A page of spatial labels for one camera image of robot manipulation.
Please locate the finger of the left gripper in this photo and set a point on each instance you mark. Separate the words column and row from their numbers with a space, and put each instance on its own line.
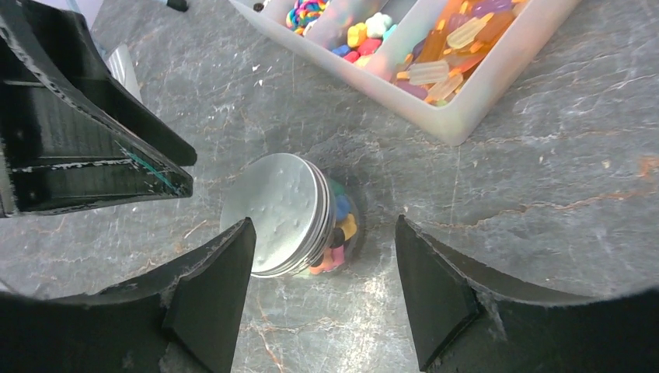
column 113, row 99
column 60, row 153

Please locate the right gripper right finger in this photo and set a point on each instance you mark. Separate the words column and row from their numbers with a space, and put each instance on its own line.
column 468, row 317

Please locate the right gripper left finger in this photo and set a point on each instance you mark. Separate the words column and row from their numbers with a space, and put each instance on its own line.
column 193, row 302

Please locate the clear plastic scoop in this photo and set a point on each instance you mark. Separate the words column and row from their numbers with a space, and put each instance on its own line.
column 122, row 69

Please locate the silver round jar lid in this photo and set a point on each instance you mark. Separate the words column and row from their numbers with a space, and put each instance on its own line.
column 292, row 208

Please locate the small clear glass jar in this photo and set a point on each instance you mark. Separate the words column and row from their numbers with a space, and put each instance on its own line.
column 344, row 237

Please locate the clear compartment candy box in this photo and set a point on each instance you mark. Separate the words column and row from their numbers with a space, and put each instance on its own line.
column 441, row 65

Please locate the light blue music stand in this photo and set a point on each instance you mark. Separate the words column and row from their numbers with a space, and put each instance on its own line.
column 178, row 5

